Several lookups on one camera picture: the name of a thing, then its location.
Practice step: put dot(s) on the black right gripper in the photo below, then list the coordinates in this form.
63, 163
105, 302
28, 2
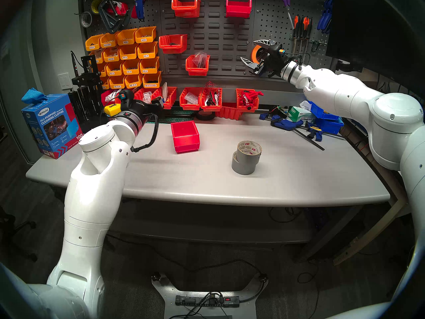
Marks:
274, 62

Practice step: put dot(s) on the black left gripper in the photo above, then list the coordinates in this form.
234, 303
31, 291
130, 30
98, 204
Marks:
141, 110

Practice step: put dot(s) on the red storage bin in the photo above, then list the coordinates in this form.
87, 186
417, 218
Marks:
186, 144

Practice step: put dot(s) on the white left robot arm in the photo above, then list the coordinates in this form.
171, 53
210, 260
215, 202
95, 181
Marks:
89, 205

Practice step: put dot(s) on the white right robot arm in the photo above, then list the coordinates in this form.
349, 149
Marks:
348, 92

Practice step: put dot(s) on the Kimtech tissue box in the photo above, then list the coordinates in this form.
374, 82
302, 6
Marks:
298, 117

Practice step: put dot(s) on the blue cleaning cloths box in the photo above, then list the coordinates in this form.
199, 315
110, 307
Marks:
49, 129

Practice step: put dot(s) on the orange tape roll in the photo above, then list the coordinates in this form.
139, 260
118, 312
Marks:
254, 54

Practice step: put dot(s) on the tall clear plastic bag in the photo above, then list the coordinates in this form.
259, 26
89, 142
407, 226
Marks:
165, 89

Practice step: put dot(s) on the yellow bin labelled M4-0.7 HEX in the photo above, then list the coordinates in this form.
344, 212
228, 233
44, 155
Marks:
152, 82

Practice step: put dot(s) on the green cutting mat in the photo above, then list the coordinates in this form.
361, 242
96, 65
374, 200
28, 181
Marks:
181, 112

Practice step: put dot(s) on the yellow bin labelled M2.5-5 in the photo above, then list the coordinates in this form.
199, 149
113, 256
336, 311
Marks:
133, 83

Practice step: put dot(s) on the yellow bin labelled M3-6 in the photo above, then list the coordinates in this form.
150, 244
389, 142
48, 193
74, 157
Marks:
149, 67

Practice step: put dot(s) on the black tape roll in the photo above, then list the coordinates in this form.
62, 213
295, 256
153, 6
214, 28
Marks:
201, 115

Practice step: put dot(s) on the yellow bin labelled M3-8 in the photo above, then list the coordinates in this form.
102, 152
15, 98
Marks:
131, 69

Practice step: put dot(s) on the yellow bin labelled M2.5-6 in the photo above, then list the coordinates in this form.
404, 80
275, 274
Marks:
117, 84

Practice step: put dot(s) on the yellow tape measure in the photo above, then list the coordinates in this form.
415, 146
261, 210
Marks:
113, 109

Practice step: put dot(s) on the white label bag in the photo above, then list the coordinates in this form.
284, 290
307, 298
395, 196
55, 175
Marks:
113, 95

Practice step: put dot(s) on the orange black screwdriver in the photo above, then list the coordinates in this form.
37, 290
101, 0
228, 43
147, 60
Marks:
303, 26
309, 27
296, 26

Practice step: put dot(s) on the deep red plastic bin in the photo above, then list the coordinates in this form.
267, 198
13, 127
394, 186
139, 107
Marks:
238, 12

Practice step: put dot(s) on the yellow bin labelled M3-4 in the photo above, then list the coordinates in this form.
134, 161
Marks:
147, 52

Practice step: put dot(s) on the yellow bin labelled M3-12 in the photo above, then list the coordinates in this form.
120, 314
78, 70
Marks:
114, 71

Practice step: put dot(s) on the yellow bin labelled M2.5-8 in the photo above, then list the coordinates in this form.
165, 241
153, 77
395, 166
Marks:
106, 85

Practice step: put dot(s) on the yellow bin labelled M4-6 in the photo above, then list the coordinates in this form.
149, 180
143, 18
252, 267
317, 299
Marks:
128, 54

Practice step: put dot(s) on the small blue clamp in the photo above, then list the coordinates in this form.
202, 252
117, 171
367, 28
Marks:
264, 116

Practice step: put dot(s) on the purple scissors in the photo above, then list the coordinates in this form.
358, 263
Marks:
286, 1

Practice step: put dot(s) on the yellow screw bin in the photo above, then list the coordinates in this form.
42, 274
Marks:
102, 57
104, 71

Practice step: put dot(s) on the yellow bin labelled M4X4X6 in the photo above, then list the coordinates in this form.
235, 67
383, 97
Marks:
111, 56

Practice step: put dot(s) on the yellow bin labelled M3X6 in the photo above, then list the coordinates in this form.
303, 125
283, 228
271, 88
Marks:
145, 37

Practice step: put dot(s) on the black metal stand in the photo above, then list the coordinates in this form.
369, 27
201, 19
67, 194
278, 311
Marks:
84, 79

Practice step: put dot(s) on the yellow bin labelled M3X8 BAO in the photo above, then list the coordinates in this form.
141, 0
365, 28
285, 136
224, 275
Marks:
108, 43

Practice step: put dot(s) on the yellow bin labelled M3X14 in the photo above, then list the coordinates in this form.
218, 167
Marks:
93, 46

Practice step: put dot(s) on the black soldering iron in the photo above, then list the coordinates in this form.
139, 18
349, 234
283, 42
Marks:
76, 70

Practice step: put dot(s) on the blue bar clamp yellow label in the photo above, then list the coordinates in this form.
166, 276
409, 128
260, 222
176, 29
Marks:
315, 129

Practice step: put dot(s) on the red long lighter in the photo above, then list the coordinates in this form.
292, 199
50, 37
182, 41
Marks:
133, 13

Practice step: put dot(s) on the dark grey C-clamp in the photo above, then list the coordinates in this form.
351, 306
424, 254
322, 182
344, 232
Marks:
108, 24

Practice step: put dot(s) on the blue utility lighter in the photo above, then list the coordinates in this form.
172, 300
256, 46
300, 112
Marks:
139, 6

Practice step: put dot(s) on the red plastic tool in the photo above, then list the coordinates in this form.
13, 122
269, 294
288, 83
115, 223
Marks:
122, 8

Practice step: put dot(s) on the clear tape roll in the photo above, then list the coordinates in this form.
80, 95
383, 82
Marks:
82, 19

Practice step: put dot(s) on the yellow tape roll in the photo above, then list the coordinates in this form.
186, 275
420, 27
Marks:
93, 6

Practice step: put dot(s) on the black monitor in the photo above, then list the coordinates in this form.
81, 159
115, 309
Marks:
375, 29

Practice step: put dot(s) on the blue cloth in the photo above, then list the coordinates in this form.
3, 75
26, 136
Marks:
33, 96

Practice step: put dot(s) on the black chair base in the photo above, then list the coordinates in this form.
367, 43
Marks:
6, 220

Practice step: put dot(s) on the black power strip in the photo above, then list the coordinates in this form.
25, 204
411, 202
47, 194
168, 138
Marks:
196, 300

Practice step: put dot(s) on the wooden side table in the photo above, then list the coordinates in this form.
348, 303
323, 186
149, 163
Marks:
365, 237

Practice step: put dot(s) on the grey pegboard wall panel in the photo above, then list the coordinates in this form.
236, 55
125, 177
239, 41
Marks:
229, 55

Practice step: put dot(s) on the white wall switch plate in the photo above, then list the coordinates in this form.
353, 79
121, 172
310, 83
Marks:
64, 81

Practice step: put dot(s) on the grey workbench frame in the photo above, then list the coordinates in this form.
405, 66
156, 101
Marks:
215, 230

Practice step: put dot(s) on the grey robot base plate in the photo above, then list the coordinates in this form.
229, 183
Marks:
166, 288

